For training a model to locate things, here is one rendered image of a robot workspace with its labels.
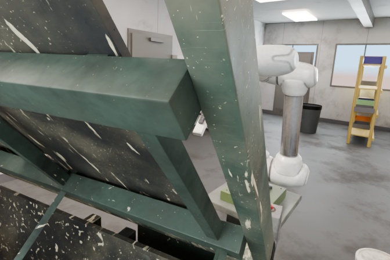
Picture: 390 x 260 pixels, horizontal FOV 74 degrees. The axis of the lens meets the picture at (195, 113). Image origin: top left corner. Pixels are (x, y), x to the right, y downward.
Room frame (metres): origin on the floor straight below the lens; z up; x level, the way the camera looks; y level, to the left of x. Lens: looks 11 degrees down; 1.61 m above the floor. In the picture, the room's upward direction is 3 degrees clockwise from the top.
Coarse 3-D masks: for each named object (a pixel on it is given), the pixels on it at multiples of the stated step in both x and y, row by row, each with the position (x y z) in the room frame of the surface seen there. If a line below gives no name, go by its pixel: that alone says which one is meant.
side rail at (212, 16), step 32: (192, 0) 0.26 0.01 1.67; (224, 0) 0.27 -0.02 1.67; (192, 32) 0.29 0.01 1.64; (224, 32) 0.28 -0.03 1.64; (192, 64) 0.32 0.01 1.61; (224, 64) 0.30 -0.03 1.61; (256, 64) 0.41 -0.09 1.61; (224, 96) 0.34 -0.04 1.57; (256, 96) 0.43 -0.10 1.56; (224, 128) 0.38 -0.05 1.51; (256, 128) 0.45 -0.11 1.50; (224, 160) 0.45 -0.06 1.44; (256, 160) 0.47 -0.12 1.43; (256, 192) 0.50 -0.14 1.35; (256, 224) 0.61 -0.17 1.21; (256, 256) 0.82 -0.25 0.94
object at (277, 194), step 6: (276, 186) 1.64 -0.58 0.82; (222, 192) 1.55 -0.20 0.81; (228, 192) 1.53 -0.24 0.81; (270, 192) 1.56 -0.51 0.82; (276, 192) 1.56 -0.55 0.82; (282, 192) 1.56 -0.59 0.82; (222, 198) 1.54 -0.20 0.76; (228, 198) 1.52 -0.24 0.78; (270, 198) 1.47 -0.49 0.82; (276, 198) 1.48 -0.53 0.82; (282, 198) 1.56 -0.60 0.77; (276, 204) 1.48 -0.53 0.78
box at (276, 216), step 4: (272, 204) 1.20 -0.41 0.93; (276, 208) 1.17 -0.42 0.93; (280, 208) 1.17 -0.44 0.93; (272, 212) 1.13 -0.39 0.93; (276, 212) 1.13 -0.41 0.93; (280, 212) 1.13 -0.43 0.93; (272, 216) 1.10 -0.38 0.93; (276, 216) 1.09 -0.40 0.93; (280, 216) 1.12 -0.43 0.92; (272, 220) 1.10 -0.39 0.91; (276, 220) 1.09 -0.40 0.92; (280, 220) 1.14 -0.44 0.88; (276, 224) 1.09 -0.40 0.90; (280, 224) 1.17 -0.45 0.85; (276, 228) 1.09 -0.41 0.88; (276, 232) 1.09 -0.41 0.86; (276, 236) 1.09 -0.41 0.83; (276, 240) 1.09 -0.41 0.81; (276, 244) 1.09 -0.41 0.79
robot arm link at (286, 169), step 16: (304, 64) 1.38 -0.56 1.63; (288, 80) 1.38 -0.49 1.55; (304, 80) 1.35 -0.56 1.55; (288, 96) 1.42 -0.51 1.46; (288, 112) 1.42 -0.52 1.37; (288, 128) 1.43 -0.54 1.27; (288, 144) 1.44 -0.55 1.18; (272, 160) 1.54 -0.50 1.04; (288, 160) 1.44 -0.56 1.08; (272, 176) 1.49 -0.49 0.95; (288, 176) 1.44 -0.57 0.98; (304, 176) 1.42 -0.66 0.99
